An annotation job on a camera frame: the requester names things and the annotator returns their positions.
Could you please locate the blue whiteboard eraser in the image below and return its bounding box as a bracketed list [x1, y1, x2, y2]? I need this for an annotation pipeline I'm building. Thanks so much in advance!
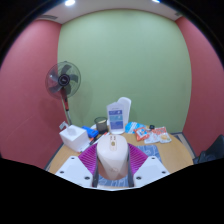
[82, 125, 100, 139]

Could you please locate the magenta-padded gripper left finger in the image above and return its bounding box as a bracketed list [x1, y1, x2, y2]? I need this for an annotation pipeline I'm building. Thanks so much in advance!
[54, 143, 100, 188]

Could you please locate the white tissue box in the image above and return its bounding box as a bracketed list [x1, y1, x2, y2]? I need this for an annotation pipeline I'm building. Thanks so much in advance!
[59, 120, 90, 153]

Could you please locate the light blue snack packet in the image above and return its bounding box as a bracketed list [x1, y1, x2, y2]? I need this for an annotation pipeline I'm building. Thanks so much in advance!
[124, 121, 146, 135]

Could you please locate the black office chair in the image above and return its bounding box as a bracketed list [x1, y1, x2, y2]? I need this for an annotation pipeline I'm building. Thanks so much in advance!
[192, 134, 224, 165]

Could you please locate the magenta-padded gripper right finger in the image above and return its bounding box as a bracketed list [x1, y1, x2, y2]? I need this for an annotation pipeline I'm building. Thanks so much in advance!
[126, 143, 171, 188]

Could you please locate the white and orange snack packet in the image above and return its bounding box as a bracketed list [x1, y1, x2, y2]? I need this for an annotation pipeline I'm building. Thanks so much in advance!
[155, 126, 172, 144]

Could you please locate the dark mesh pen cup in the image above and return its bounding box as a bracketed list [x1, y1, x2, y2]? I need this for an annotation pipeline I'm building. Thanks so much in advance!
[93, 116, 108, 135]

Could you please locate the pale pink computer mouse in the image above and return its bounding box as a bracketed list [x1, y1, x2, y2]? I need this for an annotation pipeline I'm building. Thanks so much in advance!
[96, 134, 130, 181]

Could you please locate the black standing fan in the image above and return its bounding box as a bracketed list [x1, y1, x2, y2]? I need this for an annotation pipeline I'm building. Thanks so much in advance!
[44, 60, 82, 126]

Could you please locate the red-capped whiteboard marker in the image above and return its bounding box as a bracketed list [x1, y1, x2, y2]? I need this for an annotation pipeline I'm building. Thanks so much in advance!
[88, 131, 109, 146]

